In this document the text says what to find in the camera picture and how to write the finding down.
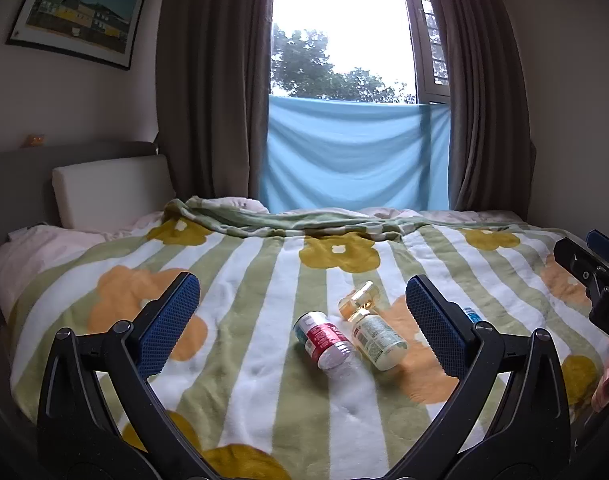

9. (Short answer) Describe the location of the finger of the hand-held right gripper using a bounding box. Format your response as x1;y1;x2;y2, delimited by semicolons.
554;237;609;286
587;230;609;268

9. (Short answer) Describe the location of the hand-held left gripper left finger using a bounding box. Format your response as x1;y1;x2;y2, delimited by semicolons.
37;271;220;480

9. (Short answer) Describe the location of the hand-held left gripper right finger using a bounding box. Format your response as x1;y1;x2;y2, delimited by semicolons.
389;275;571;480

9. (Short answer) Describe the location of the clear cup with red label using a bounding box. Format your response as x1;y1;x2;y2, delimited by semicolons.
293;311;357;372

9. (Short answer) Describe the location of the yellowish bottle with white label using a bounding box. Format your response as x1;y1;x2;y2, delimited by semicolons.
351;310;408;372

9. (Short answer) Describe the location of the small clear gold bottle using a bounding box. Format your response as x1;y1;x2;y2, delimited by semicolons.
338;281;381;322

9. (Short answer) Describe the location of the striped floral blanket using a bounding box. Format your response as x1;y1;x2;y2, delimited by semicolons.
7;196;609;480

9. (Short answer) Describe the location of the white headboard cushion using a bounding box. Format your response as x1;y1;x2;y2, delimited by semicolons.
52;154;178;233

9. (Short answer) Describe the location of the light blue cloth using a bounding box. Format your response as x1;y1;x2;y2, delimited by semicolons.
259;96;452;212

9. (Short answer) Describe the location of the brown curtain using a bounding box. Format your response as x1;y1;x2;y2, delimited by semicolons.
427;0;537;223
156;0;278;211

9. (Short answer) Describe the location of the green tree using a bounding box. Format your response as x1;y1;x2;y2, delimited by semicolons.
270;24;416;105

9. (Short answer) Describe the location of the framed wall picture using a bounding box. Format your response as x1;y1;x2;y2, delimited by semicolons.
5;0;147;71

